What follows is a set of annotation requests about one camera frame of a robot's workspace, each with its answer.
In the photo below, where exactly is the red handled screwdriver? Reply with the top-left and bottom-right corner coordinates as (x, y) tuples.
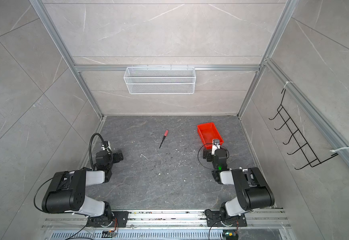
(159, 130), (169, 148)

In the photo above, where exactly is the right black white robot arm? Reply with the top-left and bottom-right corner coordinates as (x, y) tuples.
(202, 148), (275, 227)

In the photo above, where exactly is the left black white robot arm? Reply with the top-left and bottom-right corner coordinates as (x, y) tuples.
(41, 150), (129, 228)

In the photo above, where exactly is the red plastic bin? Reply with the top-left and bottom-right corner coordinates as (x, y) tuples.
(197, 122), (224, 150)

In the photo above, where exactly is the white zip tie on rack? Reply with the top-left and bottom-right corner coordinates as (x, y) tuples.
(329, 147), (349, 153)

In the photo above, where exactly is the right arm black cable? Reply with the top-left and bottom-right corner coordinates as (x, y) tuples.
(196, 142), (230, 171)

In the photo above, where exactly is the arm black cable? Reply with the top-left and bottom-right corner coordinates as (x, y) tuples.
(89, 132), (109, 170)
(196, 142), (230, 171)

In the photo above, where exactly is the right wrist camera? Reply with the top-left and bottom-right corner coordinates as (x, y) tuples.
(211, 139), (221, 156)

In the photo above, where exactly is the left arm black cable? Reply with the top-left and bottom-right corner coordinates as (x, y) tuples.
(89, 132), (109, 170)

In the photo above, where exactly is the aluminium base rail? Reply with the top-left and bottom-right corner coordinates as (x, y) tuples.
(38, 209), (296, 240)

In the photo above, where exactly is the white wire mesh basket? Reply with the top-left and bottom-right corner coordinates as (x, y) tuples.
(124, 67), (196, 95)

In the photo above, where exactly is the black wire hook rack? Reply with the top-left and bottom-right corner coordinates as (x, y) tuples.
(268, 89), (339, 170)

